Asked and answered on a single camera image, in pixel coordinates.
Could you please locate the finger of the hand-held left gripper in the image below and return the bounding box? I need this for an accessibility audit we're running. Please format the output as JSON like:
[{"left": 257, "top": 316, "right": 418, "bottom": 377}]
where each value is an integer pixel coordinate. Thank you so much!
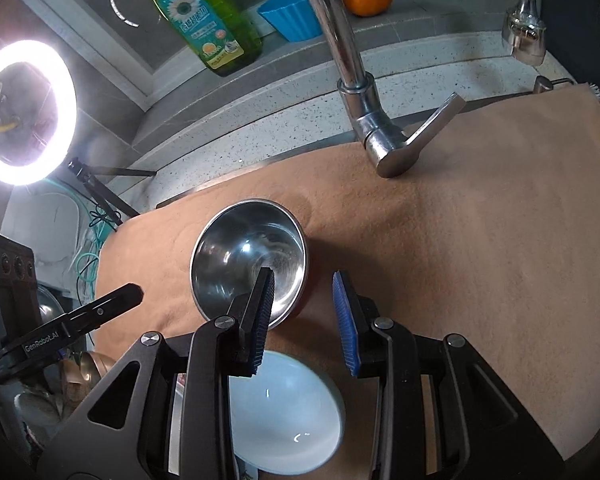
[{"left": 55, "top": 283, "right": 145, "bottom": 337}]

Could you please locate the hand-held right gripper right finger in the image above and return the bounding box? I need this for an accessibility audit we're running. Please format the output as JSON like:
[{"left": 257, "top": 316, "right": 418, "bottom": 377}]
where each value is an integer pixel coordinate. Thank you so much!
[{"left": 332, "top": 271, "right": 566, "bottom": 480}]

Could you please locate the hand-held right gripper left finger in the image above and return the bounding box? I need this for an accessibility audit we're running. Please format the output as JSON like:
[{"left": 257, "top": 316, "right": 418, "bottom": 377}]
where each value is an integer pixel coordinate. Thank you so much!
[{"left": 37, "top": 267, "right": 276, "bottom": 480}]

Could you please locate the stainless steel bowl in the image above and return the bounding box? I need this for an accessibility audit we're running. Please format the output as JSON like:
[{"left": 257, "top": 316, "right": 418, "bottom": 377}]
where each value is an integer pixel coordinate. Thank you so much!
[{"left": 190, "top": 200, "right": 311, "bottom": 331}]

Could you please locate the light blue bowl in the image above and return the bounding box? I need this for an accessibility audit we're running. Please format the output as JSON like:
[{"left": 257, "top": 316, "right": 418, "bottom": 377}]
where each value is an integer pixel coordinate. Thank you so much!
[{"left": 227, "top": 350, "right": 346, "bottom": 477}]

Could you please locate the brass bowl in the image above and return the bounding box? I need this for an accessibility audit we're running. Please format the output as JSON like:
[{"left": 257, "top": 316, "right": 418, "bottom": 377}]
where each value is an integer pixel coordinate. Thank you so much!
[{"left": 60, "top": 350, "right": 117, "bottom": 397}]

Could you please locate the black tripod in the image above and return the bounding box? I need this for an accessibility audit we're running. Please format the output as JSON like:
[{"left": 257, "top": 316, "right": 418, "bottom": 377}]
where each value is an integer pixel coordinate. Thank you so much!
[{"left": 67, "top": 157, "right": 157, "bottom": 234}]

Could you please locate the tan cloth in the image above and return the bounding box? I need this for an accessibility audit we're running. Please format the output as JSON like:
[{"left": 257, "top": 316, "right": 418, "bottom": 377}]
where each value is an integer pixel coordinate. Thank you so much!
[{"left": 95, "top": 82, "right": 600, "bottom": 480}]

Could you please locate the chrome faucet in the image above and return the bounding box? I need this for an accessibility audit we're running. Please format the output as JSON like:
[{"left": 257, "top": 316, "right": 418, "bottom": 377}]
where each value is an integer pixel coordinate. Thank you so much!
[{"left": 287, "top": 0, "right": 469, "bottom": 179}]

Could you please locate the green dish soap bottle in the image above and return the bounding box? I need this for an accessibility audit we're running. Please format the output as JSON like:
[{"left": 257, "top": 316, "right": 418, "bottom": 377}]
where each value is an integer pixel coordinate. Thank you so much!
[{"left": 145, "top": 0, "right": 265, "bottom": 79}]

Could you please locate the blue ribbed cup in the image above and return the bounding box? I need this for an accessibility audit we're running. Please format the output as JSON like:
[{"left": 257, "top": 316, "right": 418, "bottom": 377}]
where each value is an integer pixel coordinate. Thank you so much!
[{"left": 257, "top": 0, "right": 324, "bottom": 44}]

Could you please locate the chrome faucet sprayer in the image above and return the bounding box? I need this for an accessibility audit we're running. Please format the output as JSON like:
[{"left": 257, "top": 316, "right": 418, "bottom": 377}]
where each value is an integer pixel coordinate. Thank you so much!
[{"left": 501, "top": 0, "right": 549, "bottom": 66}]

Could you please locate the teal cable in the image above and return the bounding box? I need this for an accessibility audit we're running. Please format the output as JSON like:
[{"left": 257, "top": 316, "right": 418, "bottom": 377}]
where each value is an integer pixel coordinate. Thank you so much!
[{"left": 74, "top": 185, "right": 124, "bottom": 287}]

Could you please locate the ring light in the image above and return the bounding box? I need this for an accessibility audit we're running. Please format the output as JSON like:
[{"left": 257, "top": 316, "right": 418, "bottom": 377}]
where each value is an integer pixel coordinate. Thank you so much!
[{"left": 0, "top": 40, "right": 77, "bottom": 186}]

